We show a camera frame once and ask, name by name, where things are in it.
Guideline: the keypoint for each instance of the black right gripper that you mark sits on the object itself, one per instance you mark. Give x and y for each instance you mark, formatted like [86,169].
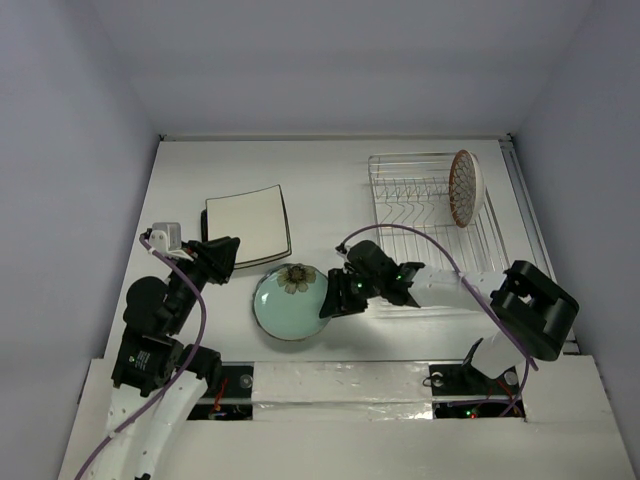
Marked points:
[350,290]

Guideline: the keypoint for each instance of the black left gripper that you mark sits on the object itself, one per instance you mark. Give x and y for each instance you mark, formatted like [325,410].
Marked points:
[216,257]

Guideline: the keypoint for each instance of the black floral square plate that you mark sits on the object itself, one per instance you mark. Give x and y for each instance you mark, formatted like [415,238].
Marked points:
[204,226]

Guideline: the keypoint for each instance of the white square plate black rim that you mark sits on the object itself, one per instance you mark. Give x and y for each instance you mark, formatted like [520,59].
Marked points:
[262,225]

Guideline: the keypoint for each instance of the light blue flower plate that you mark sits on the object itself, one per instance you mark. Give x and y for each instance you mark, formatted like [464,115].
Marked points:
[291,279]

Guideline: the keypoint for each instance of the white petal pattern bowl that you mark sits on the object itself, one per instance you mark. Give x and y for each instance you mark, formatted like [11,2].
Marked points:
[466,188]

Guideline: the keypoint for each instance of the teal scalloped plate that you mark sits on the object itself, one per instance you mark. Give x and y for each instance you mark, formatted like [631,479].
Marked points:
[290,342]

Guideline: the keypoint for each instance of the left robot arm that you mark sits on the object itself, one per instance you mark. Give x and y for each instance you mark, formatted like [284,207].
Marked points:
[161,369]

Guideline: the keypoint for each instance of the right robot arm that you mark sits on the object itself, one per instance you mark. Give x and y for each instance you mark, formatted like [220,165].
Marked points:
[532,313]

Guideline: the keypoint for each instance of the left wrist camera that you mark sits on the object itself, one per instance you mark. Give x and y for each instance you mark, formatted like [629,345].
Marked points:
[164,237]

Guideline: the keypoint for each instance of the wire dish rack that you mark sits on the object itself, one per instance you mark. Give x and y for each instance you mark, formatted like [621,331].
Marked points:
[412,189]

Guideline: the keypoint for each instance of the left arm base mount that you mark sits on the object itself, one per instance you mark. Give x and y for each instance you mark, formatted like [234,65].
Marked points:
[232,400]

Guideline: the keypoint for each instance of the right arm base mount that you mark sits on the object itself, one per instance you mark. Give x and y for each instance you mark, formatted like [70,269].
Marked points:
[459,392]

